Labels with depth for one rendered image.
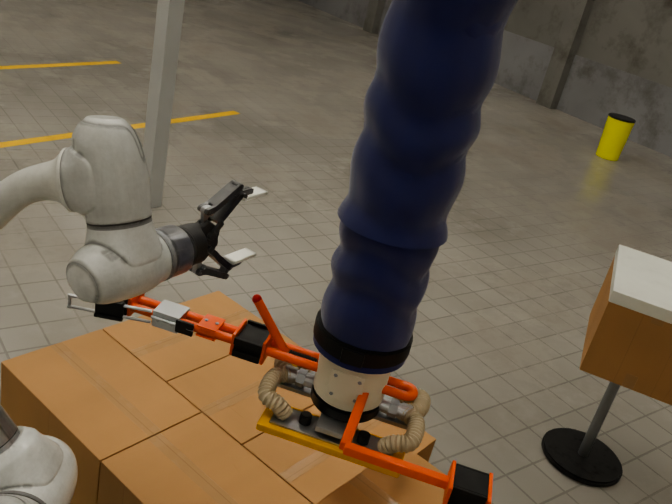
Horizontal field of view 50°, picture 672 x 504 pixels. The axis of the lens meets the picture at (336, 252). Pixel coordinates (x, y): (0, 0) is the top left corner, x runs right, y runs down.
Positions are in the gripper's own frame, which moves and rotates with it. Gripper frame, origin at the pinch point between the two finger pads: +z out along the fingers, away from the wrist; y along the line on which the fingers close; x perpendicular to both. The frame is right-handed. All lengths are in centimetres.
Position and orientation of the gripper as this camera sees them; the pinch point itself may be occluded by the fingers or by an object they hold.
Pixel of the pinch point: (252, 222)
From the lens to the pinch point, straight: 143.7
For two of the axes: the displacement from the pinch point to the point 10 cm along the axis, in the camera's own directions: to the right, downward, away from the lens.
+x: 8.1, 4.0, -4.3
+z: 5.5, -2.5, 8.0
